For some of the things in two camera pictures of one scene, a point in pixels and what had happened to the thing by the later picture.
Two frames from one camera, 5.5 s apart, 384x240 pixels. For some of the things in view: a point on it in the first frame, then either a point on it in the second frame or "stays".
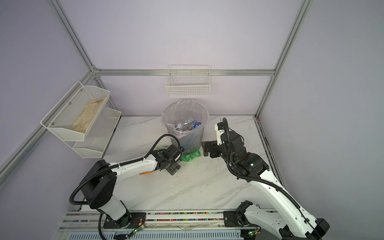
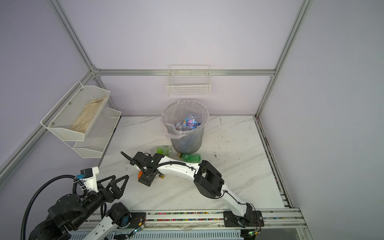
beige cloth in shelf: (83, 120) stays
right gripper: (211, 145) to (148, 179)
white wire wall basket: (189, 80) stays
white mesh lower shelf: (98, 136) stays
